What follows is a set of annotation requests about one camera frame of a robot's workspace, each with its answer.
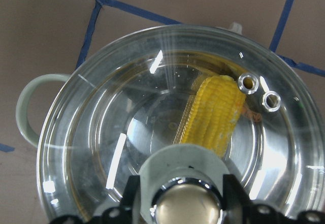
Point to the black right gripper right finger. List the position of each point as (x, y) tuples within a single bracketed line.
[(236, 202)]

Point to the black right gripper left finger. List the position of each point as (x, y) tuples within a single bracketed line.
[(130, 203)]

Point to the yellow corn cob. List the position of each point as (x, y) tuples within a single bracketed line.
[(210, 116)]

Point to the glass pot lid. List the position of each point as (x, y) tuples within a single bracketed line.
[(177, 122)]

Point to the pale green cooking pot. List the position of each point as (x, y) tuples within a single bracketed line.
[(25, 112)]

